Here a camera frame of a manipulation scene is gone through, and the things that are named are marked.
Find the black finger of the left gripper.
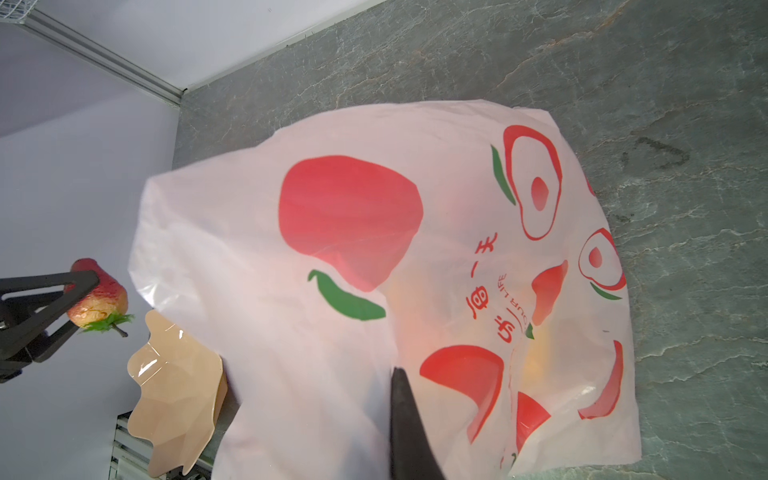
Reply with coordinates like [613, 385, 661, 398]
[1, 271, 99, 345]
[1, 326, 79, 383]

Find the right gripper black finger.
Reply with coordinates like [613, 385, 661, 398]
[389, 368, 445, 480]

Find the pink plastic bag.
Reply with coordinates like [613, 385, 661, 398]
[129, 100, 642, 479]

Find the pink wavy plate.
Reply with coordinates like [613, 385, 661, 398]
[127, 310, 228, 477]

